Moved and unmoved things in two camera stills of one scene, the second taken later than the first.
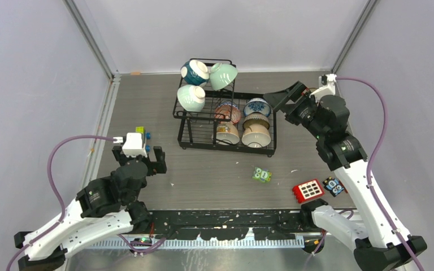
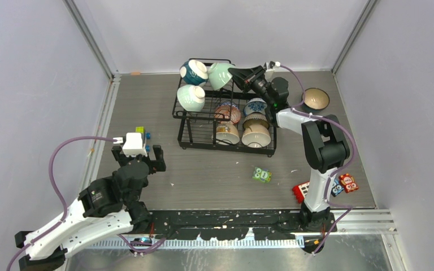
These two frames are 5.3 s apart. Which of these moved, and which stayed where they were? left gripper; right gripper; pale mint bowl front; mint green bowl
Moved: right gripper
Stayed: pale mint bowl front; left gripper; mint green bowl
